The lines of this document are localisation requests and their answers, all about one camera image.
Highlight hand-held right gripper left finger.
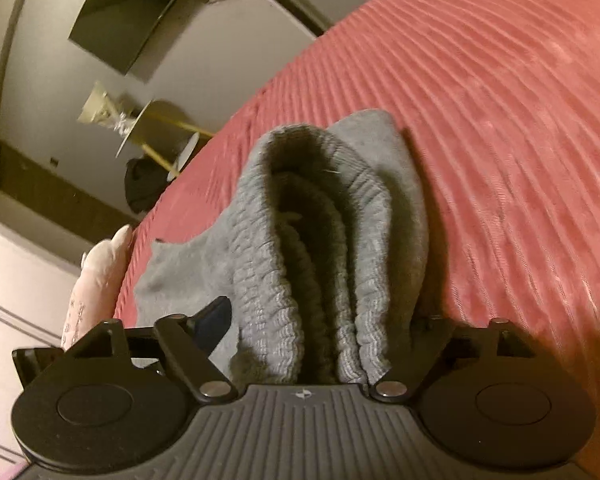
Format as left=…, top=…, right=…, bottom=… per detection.
left=62, top=296, right=237, bottom=404

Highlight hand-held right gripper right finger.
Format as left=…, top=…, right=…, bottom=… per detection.
left=369, top=316, right=537, bottom=404

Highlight grey pants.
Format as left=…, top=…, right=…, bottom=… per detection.
left=132, top=109, right=431, bottom=386

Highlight pale pillow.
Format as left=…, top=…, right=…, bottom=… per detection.
left=60, top=224, right=134, bottom=353

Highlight black bag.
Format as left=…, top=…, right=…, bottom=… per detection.
left=124, top=156, right=170, bottom=214

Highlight yellow legged stand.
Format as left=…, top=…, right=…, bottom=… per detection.
left=76, top=80, right=217, bottom=177

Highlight red ribbed blanket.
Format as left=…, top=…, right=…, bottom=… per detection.
left=112, top=0, right=600, bottom=480

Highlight dark wall television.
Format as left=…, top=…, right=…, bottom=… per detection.
left=67, top=0, right=206, bottom=83

